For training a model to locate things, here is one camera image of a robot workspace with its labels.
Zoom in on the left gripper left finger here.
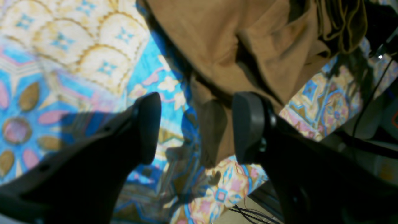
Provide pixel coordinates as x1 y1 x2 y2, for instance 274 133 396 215
1 92 161 224

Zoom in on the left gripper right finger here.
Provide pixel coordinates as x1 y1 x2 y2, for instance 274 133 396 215
232 92 398 224

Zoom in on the patterned tablecloth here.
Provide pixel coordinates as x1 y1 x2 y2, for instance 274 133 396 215
0 0 398 224

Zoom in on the brown t-shirt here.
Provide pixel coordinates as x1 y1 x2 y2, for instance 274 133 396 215
144 0 367 168

